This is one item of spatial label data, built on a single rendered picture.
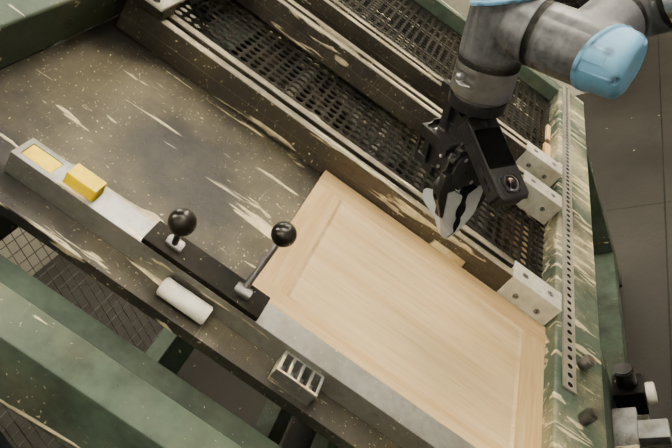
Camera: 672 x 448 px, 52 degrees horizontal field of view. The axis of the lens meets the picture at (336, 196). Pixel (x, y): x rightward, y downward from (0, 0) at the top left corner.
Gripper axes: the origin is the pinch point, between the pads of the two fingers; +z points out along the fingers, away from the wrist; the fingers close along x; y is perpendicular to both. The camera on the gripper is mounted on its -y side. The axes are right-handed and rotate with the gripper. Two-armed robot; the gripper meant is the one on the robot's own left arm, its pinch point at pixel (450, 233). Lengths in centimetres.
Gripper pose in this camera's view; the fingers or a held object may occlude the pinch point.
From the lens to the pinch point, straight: 95.0
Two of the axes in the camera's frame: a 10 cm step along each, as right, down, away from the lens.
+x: -8.7, 1.8, -4.6
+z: -1.4, 8.1, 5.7
